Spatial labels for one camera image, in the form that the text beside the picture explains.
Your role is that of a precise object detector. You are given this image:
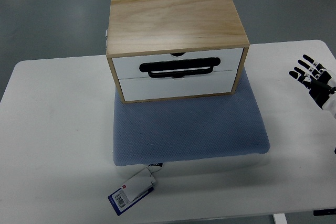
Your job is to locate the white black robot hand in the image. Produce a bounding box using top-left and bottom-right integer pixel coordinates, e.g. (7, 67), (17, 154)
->
(289, 54), (335, 118)

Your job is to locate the white drawer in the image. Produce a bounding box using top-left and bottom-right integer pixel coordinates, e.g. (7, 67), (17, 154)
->
(120, 70), (236, 101)
(112, 48), (243, 79)

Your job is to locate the black drawer handle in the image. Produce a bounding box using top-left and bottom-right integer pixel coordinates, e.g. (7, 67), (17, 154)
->
(139, 57), (221, 79)

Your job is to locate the wooden drawer cabinet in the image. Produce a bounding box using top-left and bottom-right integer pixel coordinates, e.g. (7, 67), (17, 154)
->
(106, 0), (250, 103)

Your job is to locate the blue mesh cushion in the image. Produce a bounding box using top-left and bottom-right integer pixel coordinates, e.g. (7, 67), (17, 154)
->
(113, 72), (270, 166)

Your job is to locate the black table controller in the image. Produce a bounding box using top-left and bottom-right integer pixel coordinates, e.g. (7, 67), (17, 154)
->
(313, 208), (336, 216)

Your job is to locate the white table leg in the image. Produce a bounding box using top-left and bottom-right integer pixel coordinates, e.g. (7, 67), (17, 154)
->
(272, 214), (288, 224)

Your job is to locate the white blue product tag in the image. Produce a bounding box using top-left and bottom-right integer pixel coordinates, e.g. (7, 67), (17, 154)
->
(108, 168), (156, 216)

